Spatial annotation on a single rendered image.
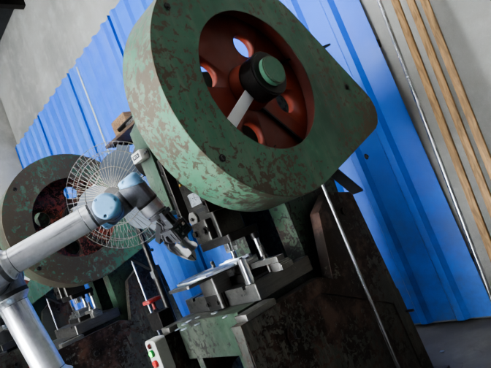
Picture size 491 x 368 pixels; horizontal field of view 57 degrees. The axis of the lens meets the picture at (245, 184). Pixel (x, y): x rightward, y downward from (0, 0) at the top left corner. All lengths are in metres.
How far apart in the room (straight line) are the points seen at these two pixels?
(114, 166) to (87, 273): 0.77
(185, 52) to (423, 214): 1.64
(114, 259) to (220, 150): 1.83
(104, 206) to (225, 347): 0.67
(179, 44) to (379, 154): 1.53
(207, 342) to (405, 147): 1.45
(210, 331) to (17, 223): 1.54
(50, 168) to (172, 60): 1.83
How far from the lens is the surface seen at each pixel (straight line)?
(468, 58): 2.43
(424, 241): 2.60
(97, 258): 2.98
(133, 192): 1.50
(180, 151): 1.30
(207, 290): 1.73
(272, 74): 1.49
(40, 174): 3.01
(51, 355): 1.56
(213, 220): 1.73
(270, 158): 1.42
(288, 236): 1.83
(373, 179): 2.67
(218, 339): 1.69
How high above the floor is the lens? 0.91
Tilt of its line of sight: 5 degrees up
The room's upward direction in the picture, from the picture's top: 22 degrees counter-clockwise
